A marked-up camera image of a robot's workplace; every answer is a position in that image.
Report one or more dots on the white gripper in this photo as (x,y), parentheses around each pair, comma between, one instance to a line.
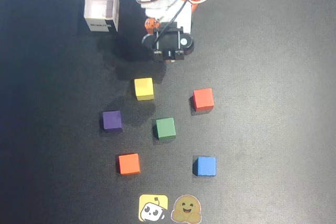
(176,25)

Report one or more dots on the green cube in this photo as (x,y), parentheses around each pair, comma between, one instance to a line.
(165,128)

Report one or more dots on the yellow cube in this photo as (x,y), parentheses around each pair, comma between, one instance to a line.
(144,89)

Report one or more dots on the red cube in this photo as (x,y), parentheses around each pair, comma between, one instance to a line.
(203,99)

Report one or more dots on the purple cube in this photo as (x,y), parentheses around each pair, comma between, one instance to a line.
(112,121)

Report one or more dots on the orange cube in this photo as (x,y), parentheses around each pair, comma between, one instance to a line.
(128,163)

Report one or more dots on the blue cube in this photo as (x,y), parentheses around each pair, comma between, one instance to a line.
(206,165)

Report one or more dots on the white open cardboard box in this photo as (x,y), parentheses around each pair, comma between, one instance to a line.
(101,6)

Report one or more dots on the black table mat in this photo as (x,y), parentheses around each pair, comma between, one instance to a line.
(262,129)

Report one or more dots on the yellow robot face sticker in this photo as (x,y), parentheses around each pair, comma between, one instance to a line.
(153,208)

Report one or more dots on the hugging face emoji sticker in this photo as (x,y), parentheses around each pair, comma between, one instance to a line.
(186,209)

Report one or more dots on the black oval wrist camera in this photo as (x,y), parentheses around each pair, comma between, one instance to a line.
(170,41)

